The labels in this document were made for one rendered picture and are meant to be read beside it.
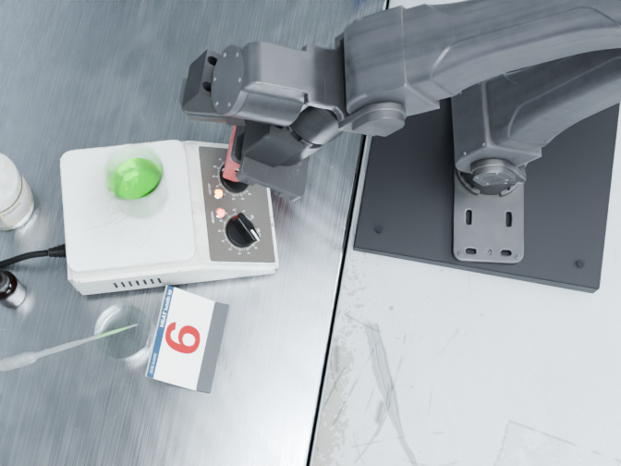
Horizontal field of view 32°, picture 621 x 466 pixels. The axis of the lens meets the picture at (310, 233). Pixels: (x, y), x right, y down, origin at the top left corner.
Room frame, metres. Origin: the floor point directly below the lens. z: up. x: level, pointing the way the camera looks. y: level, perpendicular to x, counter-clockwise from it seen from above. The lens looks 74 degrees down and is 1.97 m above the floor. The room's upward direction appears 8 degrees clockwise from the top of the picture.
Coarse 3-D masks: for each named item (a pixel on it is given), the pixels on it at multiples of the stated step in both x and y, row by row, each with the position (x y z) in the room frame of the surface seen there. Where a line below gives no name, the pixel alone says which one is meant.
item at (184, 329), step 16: (176, 304) 0.20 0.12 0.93; (192, 304) 0.20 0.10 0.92; (208, 304) 0.21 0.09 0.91; (176, 320) 0.18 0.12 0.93; (192, 320) 0.19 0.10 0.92; (176, 336) 0.17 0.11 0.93; (192, 336) 0.17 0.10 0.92; (160, 352) 0.15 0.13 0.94; (176, 352) 0.15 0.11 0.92; (192, 352) 0.16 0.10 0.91; (160, 368) 0.14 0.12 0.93; (176, 368) 0.14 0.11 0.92; (192, 368) 0.14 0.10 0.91
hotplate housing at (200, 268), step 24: (192, 144) 0.35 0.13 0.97; (216, 144) 0.36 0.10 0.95; (192, 168) 0.33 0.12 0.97; (192, 192) 0.30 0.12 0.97; (168, 264) 0.23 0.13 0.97; (192, 264) 0.23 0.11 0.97; (216, 264) 0.24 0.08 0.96; (240, 264) 0.24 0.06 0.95; (264, 264) 0.25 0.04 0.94; (96, 288) 0.20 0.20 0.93; (120, 288) 0.21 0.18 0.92
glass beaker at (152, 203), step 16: (128, 144) 0.31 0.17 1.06; (144, 144) 0.31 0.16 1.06; (112, 160) 0.30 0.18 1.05; (160, 160) 0.30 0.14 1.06; (112, 176) 0.29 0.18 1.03; (112, 192) 0.27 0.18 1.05; (160, 192) 0.28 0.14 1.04; (128, 208) 0.26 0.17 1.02; (144, 208) 0.26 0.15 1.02; (160, 208) 0.27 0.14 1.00
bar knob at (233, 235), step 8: (240, 216) 0.28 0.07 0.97; (232, 224) 0.28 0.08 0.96; (240, 224) 0.28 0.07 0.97; (248, 224) 0.28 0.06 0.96; (232, 232) 0.27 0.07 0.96; (240, 232) 0.27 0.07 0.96; (248, 232) 0.27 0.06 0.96; (256, 232) 0.27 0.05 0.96; (232, 240) 0.26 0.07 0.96; (240, 240) 0.27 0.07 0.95; (248, 240) 0.27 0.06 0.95; (256, 240) 0.27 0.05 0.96
